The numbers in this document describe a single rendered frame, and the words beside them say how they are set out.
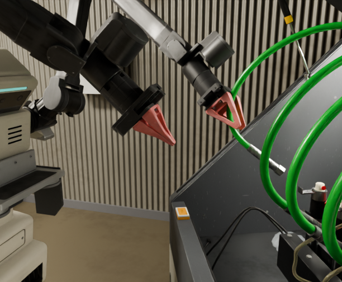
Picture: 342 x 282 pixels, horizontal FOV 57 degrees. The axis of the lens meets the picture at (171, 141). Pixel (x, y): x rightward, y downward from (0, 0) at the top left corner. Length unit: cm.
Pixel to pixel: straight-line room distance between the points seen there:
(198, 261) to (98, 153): 230
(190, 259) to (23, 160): 54
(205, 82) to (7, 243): 70
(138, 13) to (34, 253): 75
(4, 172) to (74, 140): 210
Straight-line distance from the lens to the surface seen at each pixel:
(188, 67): 77
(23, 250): 108
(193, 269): 67
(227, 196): 98
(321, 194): 69
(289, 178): 46
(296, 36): 72
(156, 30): 85
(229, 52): 77
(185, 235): 78
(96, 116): 284
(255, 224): 105
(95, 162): 295
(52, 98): 100
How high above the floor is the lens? 134
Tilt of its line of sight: 14 degrees down
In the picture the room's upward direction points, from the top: straight up
